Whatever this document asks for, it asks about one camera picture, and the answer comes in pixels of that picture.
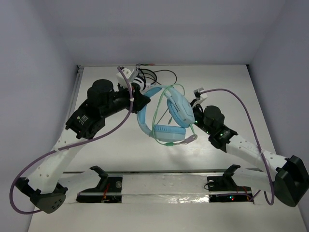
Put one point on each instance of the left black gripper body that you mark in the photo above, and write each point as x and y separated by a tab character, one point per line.
140	101

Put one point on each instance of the silver taped base cover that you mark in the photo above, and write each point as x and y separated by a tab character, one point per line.
164	188

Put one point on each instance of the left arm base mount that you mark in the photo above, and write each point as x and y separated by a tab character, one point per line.
107	190

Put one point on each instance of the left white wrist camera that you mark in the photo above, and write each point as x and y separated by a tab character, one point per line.
129	74

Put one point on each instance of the black white headphones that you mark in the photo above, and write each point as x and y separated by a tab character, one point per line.
146	78

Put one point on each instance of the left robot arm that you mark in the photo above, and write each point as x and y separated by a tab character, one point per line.
42	186

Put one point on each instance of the metal rail left edge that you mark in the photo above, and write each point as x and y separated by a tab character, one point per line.
67	116

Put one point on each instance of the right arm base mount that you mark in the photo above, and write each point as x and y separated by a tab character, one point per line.
223	189

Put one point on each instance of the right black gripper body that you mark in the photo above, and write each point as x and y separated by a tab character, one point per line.
198	115

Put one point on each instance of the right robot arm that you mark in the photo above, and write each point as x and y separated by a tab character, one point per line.
286	178

